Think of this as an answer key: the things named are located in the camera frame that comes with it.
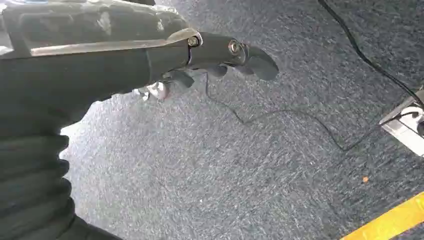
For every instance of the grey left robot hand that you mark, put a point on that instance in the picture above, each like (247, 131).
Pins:
(99, 66)

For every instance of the ribbed grey left arm sleeve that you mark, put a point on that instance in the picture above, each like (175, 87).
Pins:
(30, 185)

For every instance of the small orange scrap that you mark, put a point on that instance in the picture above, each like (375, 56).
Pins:
(365, 179)

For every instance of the white power strip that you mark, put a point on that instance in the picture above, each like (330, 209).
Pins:
(402, 127)

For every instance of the yellow floor tape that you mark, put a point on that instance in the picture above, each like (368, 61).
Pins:
(394, 220)

